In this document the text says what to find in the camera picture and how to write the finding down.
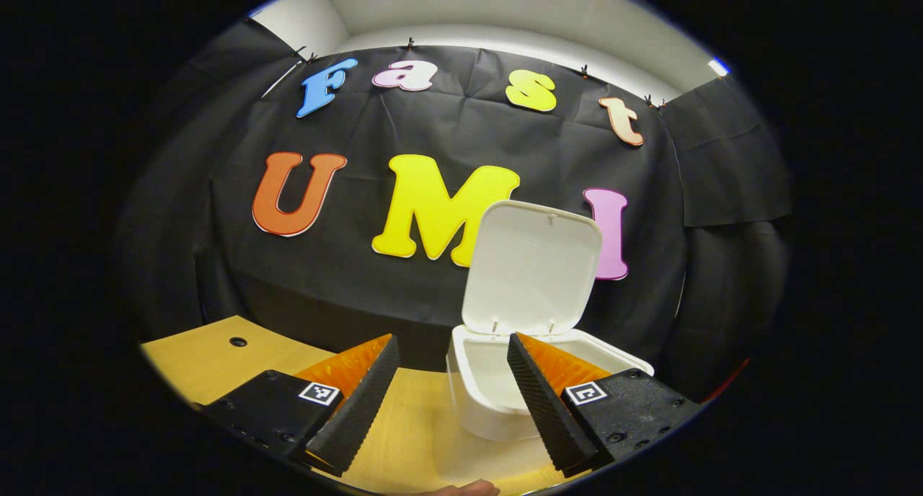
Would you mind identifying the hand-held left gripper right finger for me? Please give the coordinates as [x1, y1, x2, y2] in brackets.
[506, 332, 704, 479]

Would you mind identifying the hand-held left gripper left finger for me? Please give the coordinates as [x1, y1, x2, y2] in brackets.
[198, 334, 402, 477]

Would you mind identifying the white desktop garbage bin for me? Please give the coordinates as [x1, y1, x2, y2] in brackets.
[445, 199, 655, 443]

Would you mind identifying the wooden desktop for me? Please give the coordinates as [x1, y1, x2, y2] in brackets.
[141, 314, 599, 496]

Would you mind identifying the black backdrop cloth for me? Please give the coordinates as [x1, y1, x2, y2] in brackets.
[119, 17, 794, 403]

